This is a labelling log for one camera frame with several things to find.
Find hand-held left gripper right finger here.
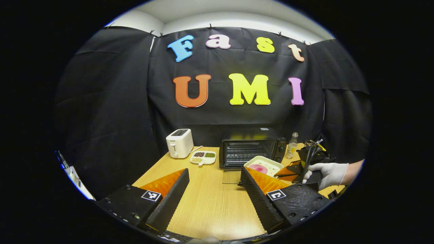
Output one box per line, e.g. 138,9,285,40
239,165,331,234

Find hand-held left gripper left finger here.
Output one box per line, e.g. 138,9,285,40
96,168,190,234

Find white baking tray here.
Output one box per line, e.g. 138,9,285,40
243,156,284,178

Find black electric oven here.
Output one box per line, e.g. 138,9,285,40
219,127,287,185

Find clear glass bottle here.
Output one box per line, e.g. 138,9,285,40
285,132,299,160

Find white divided snack plate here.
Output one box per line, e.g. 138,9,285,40
190,150,217,166

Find white toaster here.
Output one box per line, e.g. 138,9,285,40
166,129,194,159

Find black backdrop cloth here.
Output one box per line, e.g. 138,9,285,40
54,25,373,200

